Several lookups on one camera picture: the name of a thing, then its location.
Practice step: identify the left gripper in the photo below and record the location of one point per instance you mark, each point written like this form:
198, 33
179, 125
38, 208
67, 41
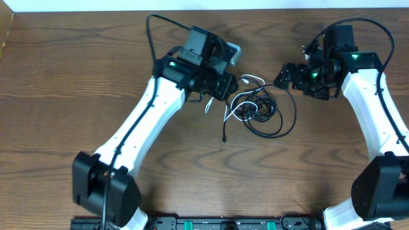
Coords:
225, 88

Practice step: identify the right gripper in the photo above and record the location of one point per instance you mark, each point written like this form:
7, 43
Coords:
298, 70

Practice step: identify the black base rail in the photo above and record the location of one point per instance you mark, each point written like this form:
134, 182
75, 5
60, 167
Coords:
173, 223

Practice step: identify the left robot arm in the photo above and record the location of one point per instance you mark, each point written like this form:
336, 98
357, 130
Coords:
104, 182

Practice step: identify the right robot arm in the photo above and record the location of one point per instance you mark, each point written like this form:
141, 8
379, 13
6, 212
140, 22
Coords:
379, 195

